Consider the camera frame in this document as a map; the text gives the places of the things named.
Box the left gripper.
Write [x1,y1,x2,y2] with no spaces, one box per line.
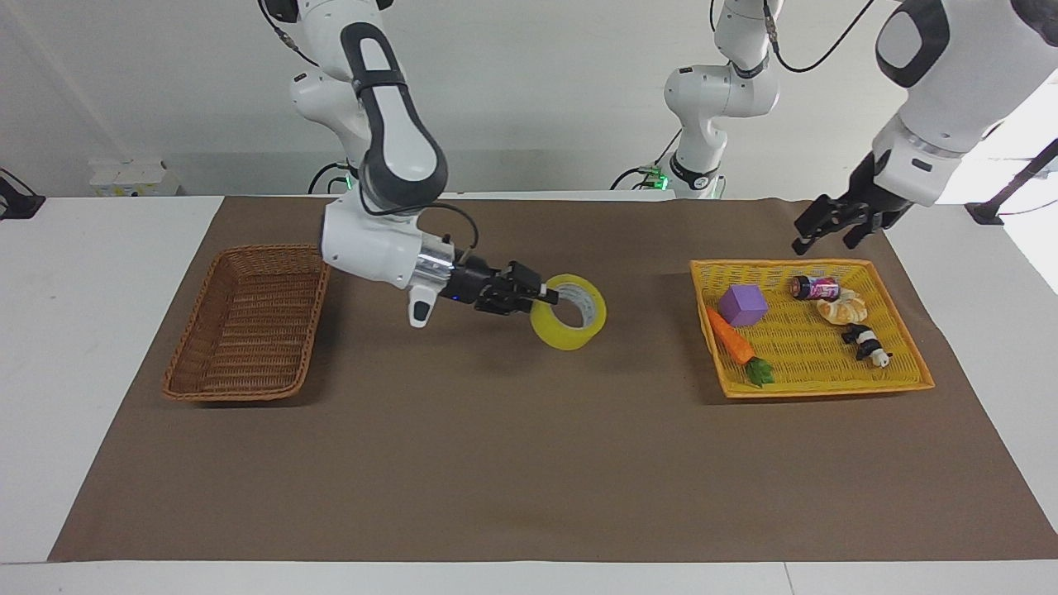
[791,150,913,255]

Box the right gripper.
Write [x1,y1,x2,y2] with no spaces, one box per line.
[450,257,560,317]

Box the yellow tape roll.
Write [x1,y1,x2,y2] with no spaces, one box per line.
[530,274,608,352]

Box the yellow woven basket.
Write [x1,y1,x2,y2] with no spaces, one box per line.
[689,258,936,400]

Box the brown wicker basket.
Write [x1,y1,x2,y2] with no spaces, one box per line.
[161,243,332,404]

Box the small dark can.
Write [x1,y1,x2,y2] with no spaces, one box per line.
[789,275,841,302]

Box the toy bread roll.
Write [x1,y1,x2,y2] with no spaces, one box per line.
[816,288,870,327]

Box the black and white toy panda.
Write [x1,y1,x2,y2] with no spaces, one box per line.
[841,323,894,369]

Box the purple cube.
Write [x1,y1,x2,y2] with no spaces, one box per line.
[717,283,770,329]

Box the black stand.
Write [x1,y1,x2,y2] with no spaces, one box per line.
[0,168,47,221]
[965,139,1058,226]

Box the orange toy carrot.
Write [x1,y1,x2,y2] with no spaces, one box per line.
[706,307,776,389]

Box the white box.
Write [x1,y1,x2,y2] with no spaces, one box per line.
[88,159,182,198]

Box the black cable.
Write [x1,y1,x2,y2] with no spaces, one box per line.
[257,0,320,68]
[764,0,878,74]
[610,127,684,192]
[307,160,356,198]
[360,187,481,267]

